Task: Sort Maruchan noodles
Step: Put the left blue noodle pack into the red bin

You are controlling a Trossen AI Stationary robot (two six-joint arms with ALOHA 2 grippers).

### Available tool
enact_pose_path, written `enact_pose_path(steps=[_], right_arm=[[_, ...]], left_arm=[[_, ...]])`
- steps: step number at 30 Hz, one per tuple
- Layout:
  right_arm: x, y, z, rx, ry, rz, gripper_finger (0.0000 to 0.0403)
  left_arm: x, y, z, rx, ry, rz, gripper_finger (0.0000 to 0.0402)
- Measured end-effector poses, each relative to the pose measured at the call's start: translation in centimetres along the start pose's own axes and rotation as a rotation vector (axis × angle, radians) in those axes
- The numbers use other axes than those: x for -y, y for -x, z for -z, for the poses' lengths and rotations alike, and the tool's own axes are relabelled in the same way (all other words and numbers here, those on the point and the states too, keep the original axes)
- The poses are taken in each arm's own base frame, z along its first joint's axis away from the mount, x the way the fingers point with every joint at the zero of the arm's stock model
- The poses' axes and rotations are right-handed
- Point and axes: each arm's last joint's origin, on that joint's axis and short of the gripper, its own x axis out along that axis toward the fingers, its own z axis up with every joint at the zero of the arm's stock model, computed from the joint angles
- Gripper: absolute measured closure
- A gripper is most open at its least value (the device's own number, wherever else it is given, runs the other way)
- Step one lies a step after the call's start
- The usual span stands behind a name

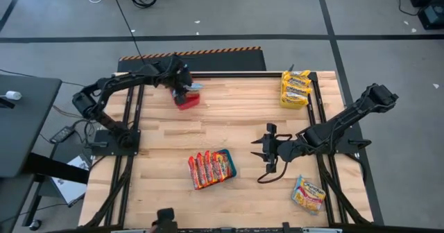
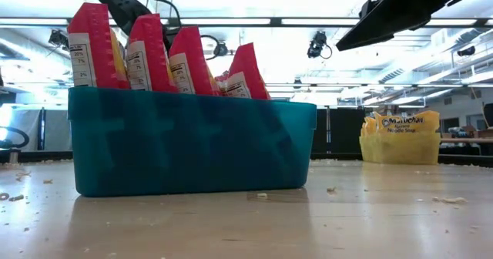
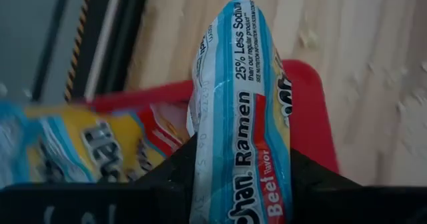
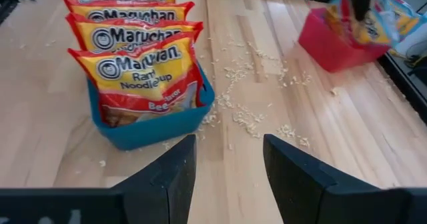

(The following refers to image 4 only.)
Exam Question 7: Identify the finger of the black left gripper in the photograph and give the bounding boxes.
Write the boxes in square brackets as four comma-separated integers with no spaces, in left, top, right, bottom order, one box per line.
[346,0,378,21]

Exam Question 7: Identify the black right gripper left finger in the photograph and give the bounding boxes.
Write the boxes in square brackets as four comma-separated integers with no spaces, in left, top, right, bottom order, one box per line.
[0,134,198,224]

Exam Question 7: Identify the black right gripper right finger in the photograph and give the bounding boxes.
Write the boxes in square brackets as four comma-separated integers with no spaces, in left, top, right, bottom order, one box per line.
[262,133,427,224]

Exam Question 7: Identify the blue-edged yellow ramen packet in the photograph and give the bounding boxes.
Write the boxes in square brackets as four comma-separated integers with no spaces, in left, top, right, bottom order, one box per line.
[325,0,400,47]
[383,0,423,38]

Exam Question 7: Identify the red plastic bin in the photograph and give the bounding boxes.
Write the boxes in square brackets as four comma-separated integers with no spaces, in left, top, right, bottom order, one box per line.
[298,7,391,73]

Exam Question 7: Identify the blue plastic bin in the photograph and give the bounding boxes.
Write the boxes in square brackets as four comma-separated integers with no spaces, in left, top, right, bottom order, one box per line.
[87,62,216,151]

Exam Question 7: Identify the scattered dry noodle crumbs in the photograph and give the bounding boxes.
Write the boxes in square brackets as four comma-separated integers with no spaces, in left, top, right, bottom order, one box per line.
[196,33,338,151]

